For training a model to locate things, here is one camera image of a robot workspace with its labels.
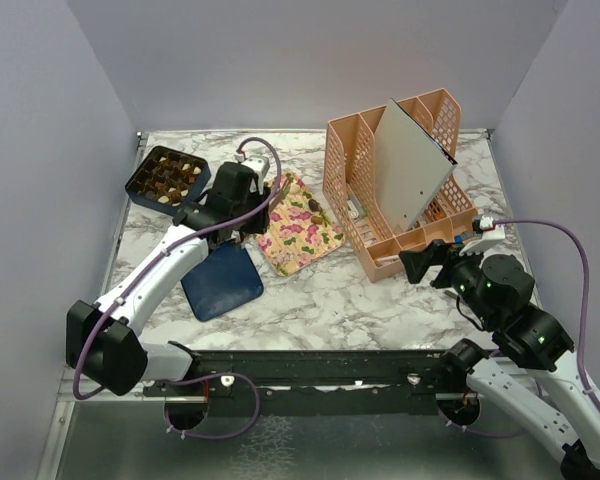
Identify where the peach plastic desk organizer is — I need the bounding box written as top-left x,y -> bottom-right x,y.
323,88 -> 478,282

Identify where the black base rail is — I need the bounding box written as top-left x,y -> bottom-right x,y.
143,350 -> 468,417

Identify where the purple cable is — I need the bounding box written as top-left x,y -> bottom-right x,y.
71,136 -> 282,441
444,216 -> 600,440

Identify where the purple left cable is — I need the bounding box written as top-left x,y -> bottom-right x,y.
71,136 -> 282,441

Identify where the floral serving tray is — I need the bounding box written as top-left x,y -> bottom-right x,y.
256,172 -> 346,276

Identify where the blue box lid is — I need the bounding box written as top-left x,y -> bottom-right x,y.
181,243 -> 264,322

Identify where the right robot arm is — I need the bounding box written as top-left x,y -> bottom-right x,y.
399,240 -> 600,479

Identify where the glue stick with yellow cap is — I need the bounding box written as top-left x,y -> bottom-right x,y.
374,255 -> 399,264

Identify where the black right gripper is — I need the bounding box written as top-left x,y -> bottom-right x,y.
399,236 -> 497,326

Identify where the grey board in organizer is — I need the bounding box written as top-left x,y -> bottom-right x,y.
374,99 -> 456,234

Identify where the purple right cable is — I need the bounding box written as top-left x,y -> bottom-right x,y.
444,216 -> 600,440

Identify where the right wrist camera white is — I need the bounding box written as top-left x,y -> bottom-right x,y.
459,216 -> 506,256

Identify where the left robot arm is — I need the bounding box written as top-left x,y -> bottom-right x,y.
66,185 -> 280,400

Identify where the blue chocolate box with insert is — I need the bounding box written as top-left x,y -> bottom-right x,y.
125,145 -> 211,217

